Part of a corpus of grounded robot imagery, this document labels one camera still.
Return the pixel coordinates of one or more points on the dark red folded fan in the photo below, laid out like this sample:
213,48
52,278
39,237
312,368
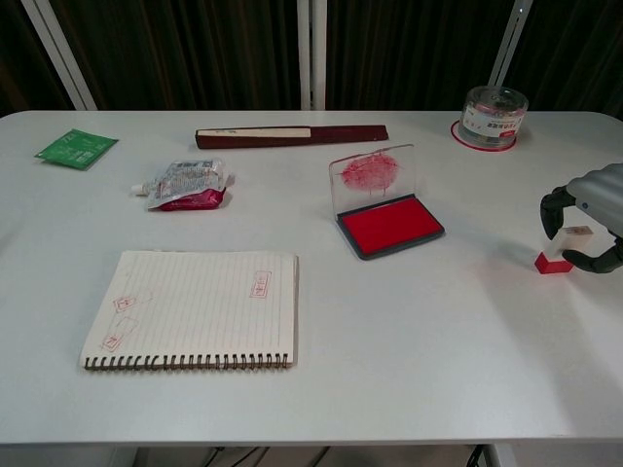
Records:
292,135

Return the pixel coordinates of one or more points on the green sachet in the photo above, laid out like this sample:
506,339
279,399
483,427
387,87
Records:
75,148

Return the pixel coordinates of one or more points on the silver red spout pouch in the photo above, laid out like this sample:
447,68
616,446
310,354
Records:
187,187

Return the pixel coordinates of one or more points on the red ink pad clear lid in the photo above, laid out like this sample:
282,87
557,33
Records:
389,226

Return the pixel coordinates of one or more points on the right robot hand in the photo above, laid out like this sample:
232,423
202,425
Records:
601,187

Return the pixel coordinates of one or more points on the clear round container red base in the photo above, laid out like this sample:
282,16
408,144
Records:
491,119

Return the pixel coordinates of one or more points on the spiral lined notebook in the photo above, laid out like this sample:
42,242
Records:
194,306

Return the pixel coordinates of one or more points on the white frame post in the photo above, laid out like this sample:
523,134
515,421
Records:
58,53
511,44
311,53

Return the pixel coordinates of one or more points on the black curtain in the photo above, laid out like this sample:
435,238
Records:
194,48

